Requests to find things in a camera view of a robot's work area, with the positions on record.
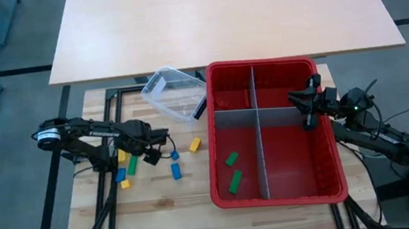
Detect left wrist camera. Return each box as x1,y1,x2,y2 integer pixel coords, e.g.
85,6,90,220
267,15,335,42
142,148,164,168

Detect green wooden block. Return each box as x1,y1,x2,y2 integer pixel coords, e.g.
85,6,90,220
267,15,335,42
124,154,142,177
226,168,245,196
224,151,241,168

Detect clear plastic container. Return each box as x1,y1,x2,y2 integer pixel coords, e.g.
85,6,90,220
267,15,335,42
137,61,211,127

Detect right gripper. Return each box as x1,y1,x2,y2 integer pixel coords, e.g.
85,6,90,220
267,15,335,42
286,84,347,133

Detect red plastic bin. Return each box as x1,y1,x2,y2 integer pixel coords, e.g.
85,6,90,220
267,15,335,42
196,49,351,218

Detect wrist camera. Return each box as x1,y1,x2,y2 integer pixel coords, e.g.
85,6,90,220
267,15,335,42
142,148,164,168
307,73,323,89

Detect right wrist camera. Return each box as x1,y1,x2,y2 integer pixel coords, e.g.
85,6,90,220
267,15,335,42
307,73,323,89

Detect grey slotted divider panel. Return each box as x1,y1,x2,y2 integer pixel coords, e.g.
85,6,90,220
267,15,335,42
245,64,273,202
214,102,308,135

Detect large beige wooden desk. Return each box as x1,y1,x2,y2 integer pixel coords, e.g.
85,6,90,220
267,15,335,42
39,0,407,87

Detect black cable bundle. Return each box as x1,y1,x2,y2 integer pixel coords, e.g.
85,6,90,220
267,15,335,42
55,188,123,229
336,141,387,229

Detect black camera cable loop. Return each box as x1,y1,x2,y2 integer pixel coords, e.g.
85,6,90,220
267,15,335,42
360,78,381,99
156,132,179,161

